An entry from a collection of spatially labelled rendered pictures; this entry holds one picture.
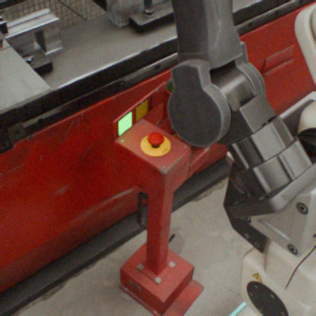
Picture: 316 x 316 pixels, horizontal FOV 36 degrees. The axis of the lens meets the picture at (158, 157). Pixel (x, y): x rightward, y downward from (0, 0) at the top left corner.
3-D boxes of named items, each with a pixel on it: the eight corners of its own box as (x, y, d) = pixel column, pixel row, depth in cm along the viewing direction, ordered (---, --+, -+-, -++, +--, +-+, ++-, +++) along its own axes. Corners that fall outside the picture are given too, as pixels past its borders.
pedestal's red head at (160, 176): (162, 204, 118) (166, 155, 105) (114, 171, 125) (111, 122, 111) (209, 158, 129) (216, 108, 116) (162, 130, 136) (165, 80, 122)
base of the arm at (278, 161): (278, 212, 50) (341, 157, 56) (239, 147, 50) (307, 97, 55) (231, 219, 58) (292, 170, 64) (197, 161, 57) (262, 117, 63)
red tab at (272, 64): (265, 77, 171) (269, 61, 165) (261, 75, 172) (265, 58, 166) (293, 63, 177) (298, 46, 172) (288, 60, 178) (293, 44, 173)
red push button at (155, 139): (156, 155, 114) (157, 145, 111) (143, 147, 115) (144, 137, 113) (167, 146, 116) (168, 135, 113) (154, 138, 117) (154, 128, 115)
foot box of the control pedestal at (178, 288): (171, 329, 165) (173, 314, 156) (117, 286, 175) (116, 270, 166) (205, 288, 175) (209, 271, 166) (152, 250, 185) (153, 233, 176)
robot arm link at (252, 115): (261, 144, 53) (282, 126, 56) (214, 64, 52) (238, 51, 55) (204, 168, 59) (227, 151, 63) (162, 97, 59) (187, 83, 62)
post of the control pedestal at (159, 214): (157, 276, 165) (163, 175, 125) (145, 267, 167) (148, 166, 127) (166, 265, 168) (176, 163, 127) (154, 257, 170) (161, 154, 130)
